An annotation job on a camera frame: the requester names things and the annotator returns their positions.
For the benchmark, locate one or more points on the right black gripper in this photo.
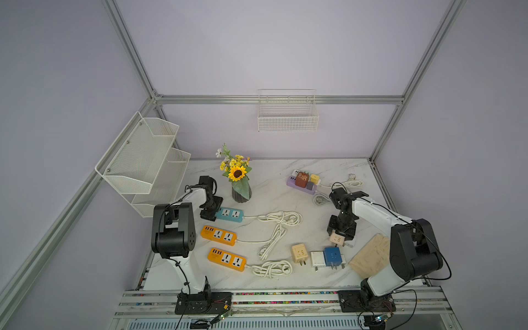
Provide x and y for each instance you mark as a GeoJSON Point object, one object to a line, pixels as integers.
{"type": "Point", "coordinates": [350, 232]}

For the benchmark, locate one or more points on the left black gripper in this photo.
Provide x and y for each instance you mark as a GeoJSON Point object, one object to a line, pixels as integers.
{"type": "Point", "coordinates": [210, 216]}

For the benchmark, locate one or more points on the pink butterfly cube adapter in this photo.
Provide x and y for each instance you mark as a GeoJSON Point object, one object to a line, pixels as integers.
{"type": "Point", "coordinates": [337, 239]}

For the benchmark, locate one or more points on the teal power strip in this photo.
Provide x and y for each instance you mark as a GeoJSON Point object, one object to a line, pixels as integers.
{"type": "Point", "coordinates": [230, 214]}

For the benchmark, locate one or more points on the orange power strip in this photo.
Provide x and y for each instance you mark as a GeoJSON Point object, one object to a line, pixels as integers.
{"type": "Point", "coordinates": [219, 235]}
{"type": "Point", "coordinates": [227, 259]}

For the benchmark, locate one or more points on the blue cube plug adapter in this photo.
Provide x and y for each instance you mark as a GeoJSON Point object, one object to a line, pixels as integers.
{"type": "Point", "coordinates": [333, 258]}

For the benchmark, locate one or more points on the white charger plug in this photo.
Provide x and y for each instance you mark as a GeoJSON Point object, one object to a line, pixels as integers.
{"type": "Point", "coordinates": [318, 260]}

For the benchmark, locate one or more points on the beige cube plug adapter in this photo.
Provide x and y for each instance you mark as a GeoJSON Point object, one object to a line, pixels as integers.
{"type": "Point", "coordinates": [299, 254]}

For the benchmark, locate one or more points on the purple power strip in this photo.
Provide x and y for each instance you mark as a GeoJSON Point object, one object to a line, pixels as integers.
{"type": "Point", "coordinates": [291, 183]}

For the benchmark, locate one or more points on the brown cube adapter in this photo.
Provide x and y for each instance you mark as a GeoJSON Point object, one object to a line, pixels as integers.
{"type": "Point", "coordinates": [302, 179]}

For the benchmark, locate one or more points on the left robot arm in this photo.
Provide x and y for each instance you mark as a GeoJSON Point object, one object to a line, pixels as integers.
{"type": "Point", "coordinates": [174, 234]}

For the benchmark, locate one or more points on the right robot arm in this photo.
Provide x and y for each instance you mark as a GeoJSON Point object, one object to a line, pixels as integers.
{"type": "Point", "coordinates": [413, 250]}

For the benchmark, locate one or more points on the dark grey ribbed vase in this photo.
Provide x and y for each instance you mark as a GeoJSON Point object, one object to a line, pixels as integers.
{"type": "Point", "coordinates": [241, 191]}

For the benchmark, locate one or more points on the beige work glove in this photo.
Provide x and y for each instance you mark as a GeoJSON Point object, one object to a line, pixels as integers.
{"type": "Point", "coordinates": [372, 258]}

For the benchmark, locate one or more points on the sunflower bouquet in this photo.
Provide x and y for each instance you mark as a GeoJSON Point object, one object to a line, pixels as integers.
{"type": "Point", "coordinates": [234, 167]}

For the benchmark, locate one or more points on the yellow cube adapter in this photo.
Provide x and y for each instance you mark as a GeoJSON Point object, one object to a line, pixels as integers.
{"type": "Point", "coordinates": [315, 179]}

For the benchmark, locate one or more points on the white two-tier mesh shelf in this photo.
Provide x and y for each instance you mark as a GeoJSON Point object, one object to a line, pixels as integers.
{"type": "Point", "coordinates": [143, 165]}

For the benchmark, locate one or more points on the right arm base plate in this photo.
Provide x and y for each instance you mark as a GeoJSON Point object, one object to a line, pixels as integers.
{"type": "Point", "coordinates": [356, 301]}

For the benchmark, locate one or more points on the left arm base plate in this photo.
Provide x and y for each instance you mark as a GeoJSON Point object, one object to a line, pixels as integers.
{"type": "Point", "coordinates": [203, 303]}

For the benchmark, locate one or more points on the aluminium front rail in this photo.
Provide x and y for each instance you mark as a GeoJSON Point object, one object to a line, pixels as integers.
{"type": "Point", "coordinates": [317, 308]}

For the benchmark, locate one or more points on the white wire wall basket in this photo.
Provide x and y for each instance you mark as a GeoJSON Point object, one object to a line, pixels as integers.
{"type": "Point", "coordinates": [287, 110]}

